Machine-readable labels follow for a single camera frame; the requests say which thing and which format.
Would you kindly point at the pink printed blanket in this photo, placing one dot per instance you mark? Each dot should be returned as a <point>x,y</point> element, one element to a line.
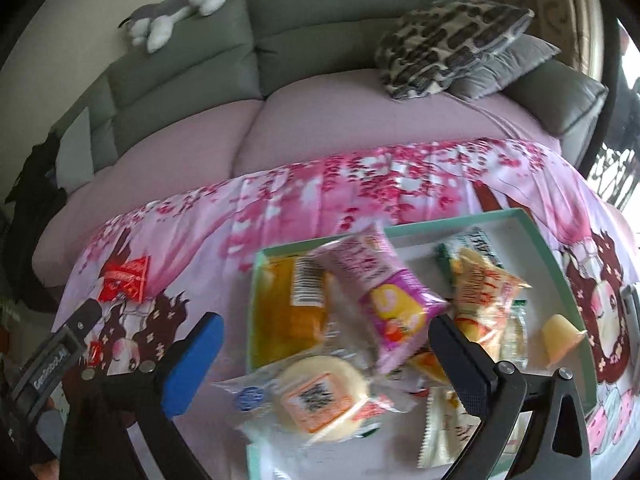
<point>300,195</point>

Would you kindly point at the grey pillow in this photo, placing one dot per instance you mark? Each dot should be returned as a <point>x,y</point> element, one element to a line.
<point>515,60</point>

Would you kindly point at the grey sofa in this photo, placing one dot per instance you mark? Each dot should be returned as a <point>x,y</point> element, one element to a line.
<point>310,15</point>

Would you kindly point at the red snack packet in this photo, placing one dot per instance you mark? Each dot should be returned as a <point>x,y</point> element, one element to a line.
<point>125,280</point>

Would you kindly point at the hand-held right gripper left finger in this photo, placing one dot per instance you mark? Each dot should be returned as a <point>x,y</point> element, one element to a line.
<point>192,370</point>

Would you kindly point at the black cloth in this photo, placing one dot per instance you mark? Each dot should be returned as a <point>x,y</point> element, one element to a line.
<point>35,220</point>

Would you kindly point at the large white snack packet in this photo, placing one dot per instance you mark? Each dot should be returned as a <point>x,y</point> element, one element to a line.
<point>445,435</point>

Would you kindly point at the black patterned pillow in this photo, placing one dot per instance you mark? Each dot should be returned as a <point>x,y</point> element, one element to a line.
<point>440,45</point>

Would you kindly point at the yellow jelly cup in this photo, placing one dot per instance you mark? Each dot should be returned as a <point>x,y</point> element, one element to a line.
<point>562,340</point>

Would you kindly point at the green white cracker packet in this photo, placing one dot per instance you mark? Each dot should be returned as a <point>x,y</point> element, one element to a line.
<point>450,255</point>

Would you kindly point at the patterned curtain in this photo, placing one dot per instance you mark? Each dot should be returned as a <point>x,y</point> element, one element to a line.
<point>560,5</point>

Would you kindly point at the pink snack packet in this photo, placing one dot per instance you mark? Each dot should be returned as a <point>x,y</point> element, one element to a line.
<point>390,305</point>

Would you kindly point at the round cake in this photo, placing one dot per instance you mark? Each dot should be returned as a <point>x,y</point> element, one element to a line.
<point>315,400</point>

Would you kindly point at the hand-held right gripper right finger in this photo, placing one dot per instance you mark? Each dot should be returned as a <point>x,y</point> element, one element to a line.
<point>457,360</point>

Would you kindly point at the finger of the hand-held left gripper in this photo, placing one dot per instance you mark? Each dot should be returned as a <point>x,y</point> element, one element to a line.
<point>85,316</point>

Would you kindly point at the teal cardboard box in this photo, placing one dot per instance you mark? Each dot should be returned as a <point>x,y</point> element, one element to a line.
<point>545,280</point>

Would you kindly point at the pink bed mattress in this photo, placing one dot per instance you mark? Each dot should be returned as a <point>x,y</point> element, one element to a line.
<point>200,140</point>

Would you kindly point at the orange yellow snack packet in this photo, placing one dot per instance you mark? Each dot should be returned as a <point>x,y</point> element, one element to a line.
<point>485,300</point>

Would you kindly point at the grey white plush toy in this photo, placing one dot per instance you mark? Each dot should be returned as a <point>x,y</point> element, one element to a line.
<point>165,15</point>

